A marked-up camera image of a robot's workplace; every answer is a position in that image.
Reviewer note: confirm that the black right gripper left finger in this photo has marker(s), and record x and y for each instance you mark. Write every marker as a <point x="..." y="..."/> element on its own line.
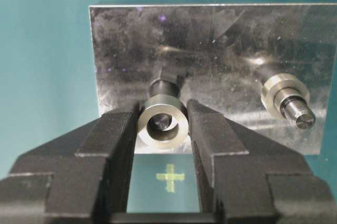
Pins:
<point x="82" y="176"/>

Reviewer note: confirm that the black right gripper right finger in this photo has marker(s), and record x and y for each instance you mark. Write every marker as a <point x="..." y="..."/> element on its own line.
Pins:
<point x="245" y="177"/>

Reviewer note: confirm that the steel washer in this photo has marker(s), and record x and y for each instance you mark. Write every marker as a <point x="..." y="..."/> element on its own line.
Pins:
<point x="177" y="131"/>
<point x="278" y="88"/>

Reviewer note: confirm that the steel shaft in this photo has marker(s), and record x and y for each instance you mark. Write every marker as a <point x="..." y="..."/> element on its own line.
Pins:
<point x="295" y="111"/>
<point x="163" y="86"/>

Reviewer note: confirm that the teal table mat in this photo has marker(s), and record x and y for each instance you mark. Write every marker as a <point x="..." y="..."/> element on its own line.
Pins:
<point x="47" y="80"/>

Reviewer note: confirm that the metal base plate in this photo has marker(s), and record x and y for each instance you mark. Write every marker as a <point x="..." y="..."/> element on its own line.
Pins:
<point x="221" y="55"/>

